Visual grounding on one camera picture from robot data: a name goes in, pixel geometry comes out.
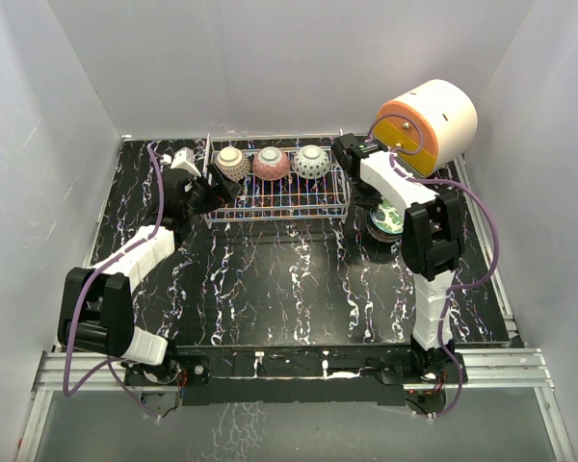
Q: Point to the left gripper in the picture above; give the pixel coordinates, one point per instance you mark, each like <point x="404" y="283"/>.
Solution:
<point x="228" y="189"/>

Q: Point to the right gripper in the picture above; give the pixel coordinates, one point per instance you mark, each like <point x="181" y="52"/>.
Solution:
<point x="368" y="200"/>

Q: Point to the green leaf bowl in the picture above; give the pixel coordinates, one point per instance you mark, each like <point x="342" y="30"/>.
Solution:
<point x="387" y="219"/>

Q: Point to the white wire dish rack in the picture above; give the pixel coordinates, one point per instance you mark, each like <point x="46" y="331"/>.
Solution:
<point x="289" y="198"/>

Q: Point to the red dotted pink bowl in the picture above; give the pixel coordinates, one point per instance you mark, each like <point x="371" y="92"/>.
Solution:
<point x="376" y="232"/>

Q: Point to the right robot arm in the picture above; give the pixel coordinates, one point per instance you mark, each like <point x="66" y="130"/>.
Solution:
<point x="431" y="243"/>

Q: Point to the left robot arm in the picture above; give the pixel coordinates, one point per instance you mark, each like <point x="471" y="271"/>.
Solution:
<point x="97" y="311"/>

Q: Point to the beige patterned bowl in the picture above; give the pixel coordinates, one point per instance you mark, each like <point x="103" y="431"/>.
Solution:
<point x="233" y="163"/>

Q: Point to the pink floral bowl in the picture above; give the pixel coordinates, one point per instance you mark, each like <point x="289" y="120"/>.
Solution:
<point x="270" y="164"/>

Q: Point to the white diamond pattern bowl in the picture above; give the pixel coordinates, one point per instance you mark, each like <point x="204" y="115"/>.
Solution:
<point x="311" y="162"/>

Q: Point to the round drawer cabinet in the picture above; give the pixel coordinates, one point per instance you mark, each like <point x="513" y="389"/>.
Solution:
<point x="434" y="123"/>

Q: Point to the black base frame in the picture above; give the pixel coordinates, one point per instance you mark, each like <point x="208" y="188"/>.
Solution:
<point x="286" y="374"/>

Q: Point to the aluminium rail frame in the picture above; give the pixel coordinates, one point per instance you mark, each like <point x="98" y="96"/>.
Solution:
<point x="298" y="324"/>

